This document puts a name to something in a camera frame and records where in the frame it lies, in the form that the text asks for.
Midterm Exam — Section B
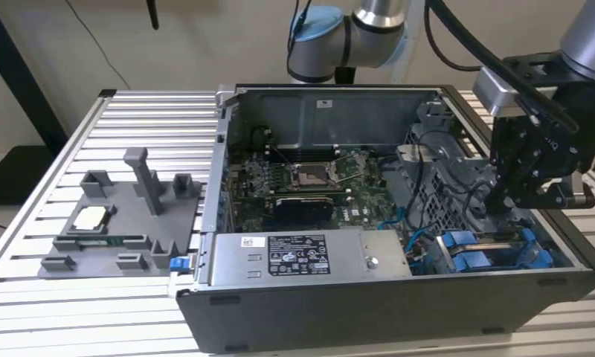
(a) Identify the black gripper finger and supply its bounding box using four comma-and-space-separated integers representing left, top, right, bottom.
513, 176, 595, 210
484, 163, 520, 217

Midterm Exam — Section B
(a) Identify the metal socket cover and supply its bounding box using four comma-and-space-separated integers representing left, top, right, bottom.
329, 151, 372, 176

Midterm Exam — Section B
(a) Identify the black RAM slots bank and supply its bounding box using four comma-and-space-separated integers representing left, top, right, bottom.
264, 144, 344, 158
270, 187, 352, 198

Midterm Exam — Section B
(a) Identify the silver power supply unit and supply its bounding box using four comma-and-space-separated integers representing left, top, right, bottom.
210, 228, 411, 287

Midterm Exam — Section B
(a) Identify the black stand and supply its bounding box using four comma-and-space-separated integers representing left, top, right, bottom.
0, 0, 70, 206

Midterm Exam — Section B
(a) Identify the CPU socket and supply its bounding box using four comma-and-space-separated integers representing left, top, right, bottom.
289, 161, 337, 191

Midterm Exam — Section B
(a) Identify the thin metal locking lever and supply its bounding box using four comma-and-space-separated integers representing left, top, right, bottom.
268, 144, 298, 168

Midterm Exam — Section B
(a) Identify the grey metal disk bay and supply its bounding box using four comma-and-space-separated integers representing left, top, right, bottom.
380, 122, 541, 239

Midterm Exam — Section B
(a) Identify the black PC case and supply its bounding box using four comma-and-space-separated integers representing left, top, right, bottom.
168, 83, 595, 354

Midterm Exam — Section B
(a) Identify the blue disk wire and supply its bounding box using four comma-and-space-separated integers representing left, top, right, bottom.
379, 215, 431, 269

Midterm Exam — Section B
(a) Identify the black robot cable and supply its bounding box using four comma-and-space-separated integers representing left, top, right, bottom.
423, 0, 580, 135

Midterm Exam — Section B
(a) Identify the blue case latch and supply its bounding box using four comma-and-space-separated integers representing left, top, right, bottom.
168, 255, 192, 274

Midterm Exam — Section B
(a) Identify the black camera bracket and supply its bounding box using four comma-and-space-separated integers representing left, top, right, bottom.
500, 51, 584, 90

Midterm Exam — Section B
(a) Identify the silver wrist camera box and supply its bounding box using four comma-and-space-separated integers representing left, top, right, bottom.
471, 66, 556, 118

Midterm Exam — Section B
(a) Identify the grey parts rack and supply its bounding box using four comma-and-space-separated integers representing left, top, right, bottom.
37, 147, 204, 280

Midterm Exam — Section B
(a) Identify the hard disk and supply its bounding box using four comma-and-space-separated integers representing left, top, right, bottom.
439, 227, 558, 271

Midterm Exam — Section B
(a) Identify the silver CPU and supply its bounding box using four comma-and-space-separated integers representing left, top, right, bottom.
73, 205, 116, 232

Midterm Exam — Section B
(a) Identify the green RAM stick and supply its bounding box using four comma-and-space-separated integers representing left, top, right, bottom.
76, 236, 145, 248

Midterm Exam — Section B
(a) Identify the green motherboard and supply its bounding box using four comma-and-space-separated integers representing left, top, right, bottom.
226, 147, 403, 234

